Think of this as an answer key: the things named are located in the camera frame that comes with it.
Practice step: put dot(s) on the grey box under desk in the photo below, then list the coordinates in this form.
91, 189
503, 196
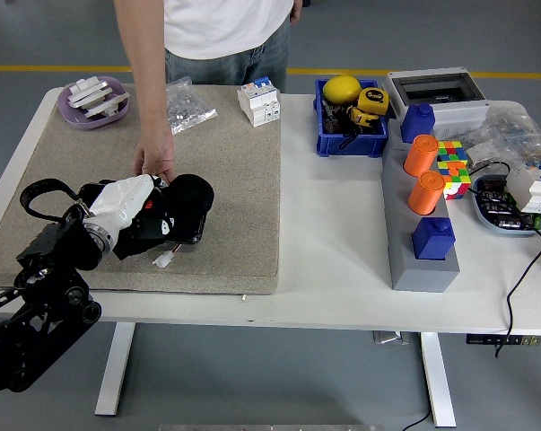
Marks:
389, 337

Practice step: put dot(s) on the clear bag of screws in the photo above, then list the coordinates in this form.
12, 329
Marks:
187, 108

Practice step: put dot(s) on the blue plastic bin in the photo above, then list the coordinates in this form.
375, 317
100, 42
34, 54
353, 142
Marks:
351, 146

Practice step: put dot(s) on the yellow and black small tool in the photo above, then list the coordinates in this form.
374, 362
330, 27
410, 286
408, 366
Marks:
363, 117

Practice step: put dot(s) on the orange cylinder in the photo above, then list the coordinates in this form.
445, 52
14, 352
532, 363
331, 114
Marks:
420, 157
424, 195

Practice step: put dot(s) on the purple plastic bowl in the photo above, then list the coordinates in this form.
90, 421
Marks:
72, 117

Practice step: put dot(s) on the person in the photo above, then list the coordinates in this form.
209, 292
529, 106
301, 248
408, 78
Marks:
225, 31

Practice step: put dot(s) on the white circuit breaker with orange mark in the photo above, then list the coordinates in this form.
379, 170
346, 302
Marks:
259, 101

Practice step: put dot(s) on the blue block with knob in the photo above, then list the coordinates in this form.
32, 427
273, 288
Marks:
418, 122
431, 240

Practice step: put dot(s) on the clear bag of small parts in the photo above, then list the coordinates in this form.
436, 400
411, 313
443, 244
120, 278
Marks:
517, 134

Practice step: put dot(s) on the white plastic clip bracket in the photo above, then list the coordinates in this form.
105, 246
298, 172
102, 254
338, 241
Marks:
110, 102

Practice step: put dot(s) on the person's right forearm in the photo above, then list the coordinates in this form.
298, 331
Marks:
144, 67

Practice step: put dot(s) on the person's right hand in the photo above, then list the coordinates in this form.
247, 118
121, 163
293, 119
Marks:
155, 152

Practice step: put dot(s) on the white table leg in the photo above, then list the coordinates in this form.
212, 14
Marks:
113, 368
438, 381

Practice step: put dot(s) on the light blue tray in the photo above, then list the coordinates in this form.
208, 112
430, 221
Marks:
485, 217

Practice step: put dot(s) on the yellow lemon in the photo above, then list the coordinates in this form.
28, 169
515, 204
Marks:
342, 89

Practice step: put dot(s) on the white and black robot left hand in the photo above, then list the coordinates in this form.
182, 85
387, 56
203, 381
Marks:
122, 202

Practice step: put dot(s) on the white circuit breaker with blue switches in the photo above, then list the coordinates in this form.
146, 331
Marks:
537, 188

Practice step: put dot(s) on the grey shape sorter base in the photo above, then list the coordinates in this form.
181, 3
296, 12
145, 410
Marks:
424, 276

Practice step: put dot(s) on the grey-brown mat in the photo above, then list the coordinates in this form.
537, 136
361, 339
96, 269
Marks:
234, 202

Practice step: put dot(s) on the person's left hand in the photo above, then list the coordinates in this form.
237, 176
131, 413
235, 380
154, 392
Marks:
296, 11

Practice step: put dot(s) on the white electrical distribution box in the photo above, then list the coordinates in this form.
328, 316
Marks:
454, 110

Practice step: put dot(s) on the yellow round tape measure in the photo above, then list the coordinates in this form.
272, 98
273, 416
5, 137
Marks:
374, 99

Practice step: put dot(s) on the white flat plastic strips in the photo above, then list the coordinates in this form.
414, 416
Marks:
88, 90

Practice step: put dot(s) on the dark electronic components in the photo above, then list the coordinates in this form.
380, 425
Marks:
499, 202

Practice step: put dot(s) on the black desk control panel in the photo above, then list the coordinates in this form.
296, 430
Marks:
503, 340

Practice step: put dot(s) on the colourful puzzle cube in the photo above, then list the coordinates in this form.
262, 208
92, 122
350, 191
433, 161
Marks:
456, 173

